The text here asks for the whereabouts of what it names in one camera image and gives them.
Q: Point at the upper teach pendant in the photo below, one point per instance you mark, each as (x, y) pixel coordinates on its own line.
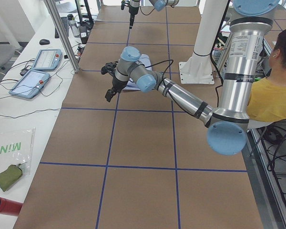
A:
(47, 59)

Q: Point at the clear plastic MiNi bag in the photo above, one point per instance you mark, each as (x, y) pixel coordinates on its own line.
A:
(16, 149)

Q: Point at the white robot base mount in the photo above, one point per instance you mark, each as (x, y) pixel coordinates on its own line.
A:
(198, 68)

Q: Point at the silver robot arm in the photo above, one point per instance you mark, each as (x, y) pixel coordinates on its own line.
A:
(227, 123)
(134, 6)

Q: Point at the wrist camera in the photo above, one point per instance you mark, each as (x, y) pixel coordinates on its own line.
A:
(109, 68)
(124, 3)

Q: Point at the teach pendant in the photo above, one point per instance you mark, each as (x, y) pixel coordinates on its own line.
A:
(30, 84)
(47, 59)

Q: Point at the light blue striped shirt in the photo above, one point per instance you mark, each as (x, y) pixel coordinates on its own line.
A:
(140, 78)

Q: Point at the folded green cloth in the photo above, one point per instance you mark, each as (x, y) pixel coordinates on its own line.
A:
(10, 176)

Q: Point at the grey aluminium post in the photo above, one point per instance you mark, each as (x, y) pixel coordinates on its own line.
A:
(51, 7)

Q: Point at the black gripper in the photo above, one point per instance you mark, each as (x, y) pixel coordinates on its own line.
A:
(117, 85)
(132, 12)

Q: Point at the lower teach pendant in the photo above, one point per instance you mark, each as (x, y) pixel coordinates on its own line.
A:
(30, 84)

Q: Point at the black computer mouse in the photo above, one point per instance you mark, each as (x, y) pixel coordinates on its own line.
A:
(44, 42)

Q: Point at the red cylinder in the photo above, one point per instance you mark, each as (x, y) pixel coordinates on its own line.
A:
(10, 207)

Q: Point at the person in yellow shirt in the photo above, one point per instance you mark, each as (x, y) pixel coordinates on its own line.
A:
(267, 101)

